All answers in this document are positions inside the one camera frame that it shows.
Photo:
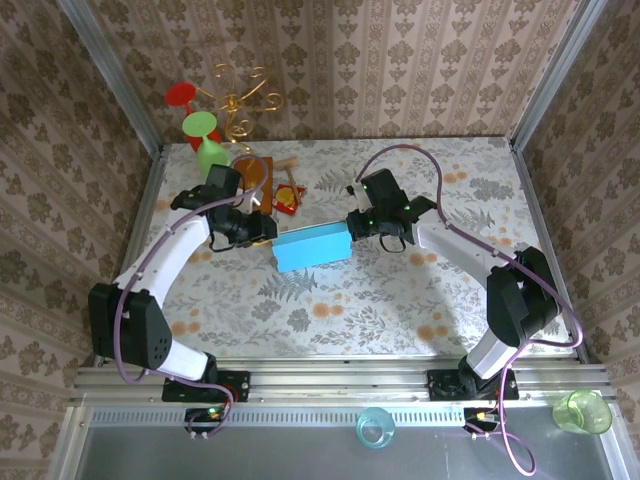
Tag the small wooden mallet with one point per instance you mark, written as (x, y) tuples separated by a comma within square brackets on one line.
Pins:
[(287, 163)]

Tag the red snack packet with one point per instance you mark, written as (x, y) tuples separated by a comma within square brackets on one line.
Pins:
[(286, 201)]

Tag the small black circuit board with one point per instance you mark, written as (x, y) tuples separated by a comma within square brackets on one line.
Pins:
[(202, 417), (480, 417)]

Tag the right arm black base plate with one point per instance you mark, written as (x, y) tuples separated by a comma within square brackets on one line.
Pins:
[(442, 387)]

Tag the green plastic cup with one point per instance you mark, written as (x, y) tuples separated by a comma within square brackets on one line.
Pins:
[(582, 412)]

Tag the blue paper box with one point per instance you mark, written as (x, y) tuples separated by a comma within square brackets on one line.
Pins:
[(310, 250)]

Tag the grey metal shelf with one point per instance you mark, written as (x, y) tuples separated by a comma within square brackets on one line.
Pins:
[(280, 457)]

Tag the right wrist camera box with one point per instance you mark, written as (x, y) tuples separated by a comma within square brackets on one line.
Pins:
[(356, 195)]

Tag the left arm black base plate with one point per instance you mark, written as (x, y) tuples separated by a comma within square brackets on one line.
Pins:
[(235, 387)]

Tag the aluminium frame post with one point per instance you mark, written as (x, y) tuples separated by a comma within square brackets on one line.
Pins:
[(114, 75), (557, 75)]

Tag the green plastic wine glass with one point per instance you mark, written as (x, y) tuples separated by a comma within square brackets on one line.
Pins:
[(199, 124)]

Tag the red plastic wine glass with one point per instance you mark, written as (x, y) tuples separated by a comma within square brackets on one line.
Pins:
[(180, 94)]

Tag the teal plastic cup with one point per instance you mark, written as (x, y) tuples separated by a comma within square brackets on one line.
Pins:
[(376, 425)]

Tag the aluminium side rail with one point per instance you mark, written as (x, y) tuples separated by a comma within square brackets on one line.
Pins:
[(141, 215), (537, 215)]

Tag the long aluminium frame rail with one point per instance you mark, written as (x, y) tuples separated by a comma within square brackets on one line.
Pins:
[(340, 380)]

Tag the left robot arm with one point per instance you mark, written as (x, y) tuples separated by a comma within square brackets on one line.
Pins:
[(130, 320)]

